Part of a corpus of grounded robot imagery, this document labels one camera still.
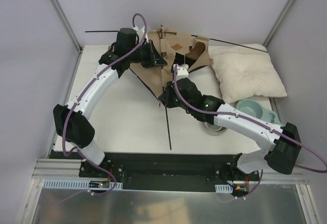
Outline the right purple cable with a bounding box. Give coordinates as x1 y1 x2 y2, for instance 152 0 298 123
173 65 327 202

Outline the beige fabric pet tent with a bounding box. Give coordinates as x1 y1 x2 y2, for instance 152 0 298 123
130 29 213 98

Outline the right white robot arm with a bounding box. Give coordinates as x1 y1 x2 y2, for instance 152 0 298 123
159 78 301 181

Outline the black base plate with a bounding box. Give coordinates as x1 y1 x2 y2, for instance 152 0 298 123
48 151 264 191

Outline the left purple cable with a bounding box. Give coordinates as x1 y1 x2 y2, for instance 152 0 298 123
62 12 149 196

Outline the cream white pillow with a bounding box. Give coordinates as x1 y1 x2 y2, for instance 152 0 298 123
208 44 287 104

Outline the purple cable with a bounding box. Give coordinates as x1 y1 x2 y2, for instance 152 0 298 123
62 12 149 196
173 65 327 202

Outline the steel pet bowl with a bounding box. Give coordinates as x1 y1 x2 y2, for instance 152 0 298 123
204 122 227 133

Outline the green double pet bowl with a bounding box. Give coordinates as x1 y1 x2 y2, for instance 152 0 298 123
235 99 282 125

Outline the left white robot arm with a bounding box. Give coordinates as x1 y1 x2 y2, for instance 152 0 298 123
53 26 167 178

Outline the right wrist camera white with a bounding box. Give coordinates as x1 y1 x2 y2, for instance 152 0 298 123
172 64 189 79

